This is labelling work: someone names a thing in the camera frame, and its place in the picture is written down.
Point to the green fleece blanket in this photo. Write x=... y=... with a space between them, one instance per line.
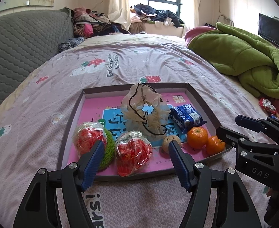
x=236 y=49

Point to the small tangerine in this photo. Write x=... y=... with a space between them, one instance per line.
x=215 y=145

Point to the grey quilted headboard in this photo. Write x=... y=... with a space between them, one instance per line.
x=18 y=45

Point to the cream curtain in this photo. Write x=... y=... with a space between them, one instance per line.
x=196 y=2
x=119 y=0

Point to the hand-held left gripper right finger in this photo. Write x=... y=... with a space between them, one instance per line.
x=178 y=163

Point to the black wall television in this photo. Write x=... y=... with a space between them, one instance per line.
x=272 y=30

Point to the red candy wrapper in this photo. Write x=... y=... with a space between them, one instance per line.
x=267 y=105

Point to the large red snack pack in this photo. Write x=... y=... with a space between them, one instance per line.
x=132 y=154

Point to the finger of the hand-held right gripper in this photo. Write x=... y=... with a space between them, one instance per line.
x=248 y=122
x=229 y=136

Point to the blue biscuit packet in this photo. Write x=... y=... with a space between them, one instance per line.
x=184 y=116

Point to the pile of dark clothes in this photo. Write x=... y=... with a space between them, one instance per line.
x=153 y=11

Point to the cream organza scrunchie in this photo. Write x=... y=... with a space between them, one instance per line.
x=134 y=114

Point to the small blue snack packet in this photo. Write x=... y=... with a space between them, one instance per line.
x=276 y=117

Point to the beige bed sheet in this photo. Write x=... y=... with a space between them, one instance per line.
x=130 y=36

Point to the large tangerine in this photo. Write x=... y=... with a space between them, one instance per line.
x=197 y=137

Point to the small red snack pack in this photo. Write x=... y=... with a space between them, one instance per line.
x=87 y=137

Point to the pile of mixed clothes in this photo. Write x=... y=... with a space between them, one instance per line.
x=89 y=21

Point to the pink strawberry printed quilt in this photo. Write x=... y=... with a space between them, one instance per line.
x=153 y=59

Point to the walnut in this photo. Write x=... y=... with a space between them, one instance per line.
x=166 y=142

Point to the grey cardboard box tray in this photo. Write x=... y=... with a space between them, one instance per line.
x=70 y=133

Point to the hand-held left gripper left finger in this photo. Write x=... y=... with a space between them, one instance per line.
x=94 y=163

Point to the dark patterned cloth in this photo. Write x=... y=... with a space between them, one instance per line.
x=70 y=44

